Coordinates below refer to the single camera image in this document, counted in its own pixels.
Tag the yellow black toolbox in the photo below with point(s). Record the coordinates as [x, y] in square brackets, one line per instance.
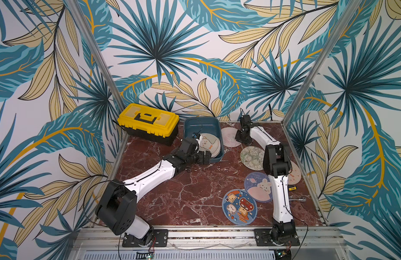
[149, 123]

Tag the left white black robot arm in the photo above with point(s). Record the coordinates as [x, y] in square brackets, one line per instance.
[118, 205]

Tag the right aluminium corner post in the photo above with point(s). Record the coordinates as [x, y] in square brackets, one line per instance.
[331, 41]

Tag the aluminium front frame rail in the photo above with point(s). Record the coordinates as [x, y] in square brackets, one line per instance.
[211, 243]

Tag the pink kitty round coaster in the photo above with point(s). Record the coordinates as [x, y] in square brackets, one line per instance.
[229, 137]

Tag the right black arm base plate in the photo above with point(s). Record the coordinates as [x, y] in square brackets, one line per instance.
[262, 236]

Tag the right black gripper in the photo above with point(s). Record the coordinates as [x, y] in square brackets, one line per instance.
[245, 130]

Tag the teal plastic storage tray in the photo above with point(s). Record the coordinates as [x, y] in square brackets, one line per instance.
[198, 125]

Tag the blue cartoon toast coaster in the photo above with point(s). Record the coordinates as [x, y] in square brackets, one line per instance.
[239, 207]

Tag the yellow black screwdriver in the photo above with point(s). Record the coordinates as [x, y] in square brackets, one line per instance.
[292, 188]

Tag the white animal round coaster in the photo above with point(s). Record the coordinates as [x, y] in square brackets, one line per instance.
[209, 142]

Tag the pink bow bear coaster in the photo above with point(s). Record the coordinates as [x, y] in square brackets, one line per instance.
[295, 175]

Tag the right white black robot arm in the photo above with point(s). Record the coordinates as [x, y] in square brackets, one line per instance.
[277, 165]

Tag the aluminium corner post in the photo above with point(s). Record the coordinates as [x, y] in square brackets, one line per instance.
[331, 41]
[89, 38]

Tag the purple bunny round coaster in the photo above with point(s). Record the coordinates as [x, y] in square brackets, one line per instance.
[258, 186]

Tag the green sketch round coaster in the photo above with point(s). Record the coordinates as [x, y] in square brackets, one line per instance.
[252, 157]

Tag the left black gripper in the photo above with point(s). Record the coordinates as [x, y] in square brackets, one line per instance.
[201, 160]

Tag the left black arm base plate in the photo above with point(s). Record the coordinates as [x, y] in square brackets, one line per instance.
[154, 238]

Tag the left aluminium corner post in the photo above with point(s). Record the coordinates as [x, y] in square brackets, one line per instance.
[89, 38]

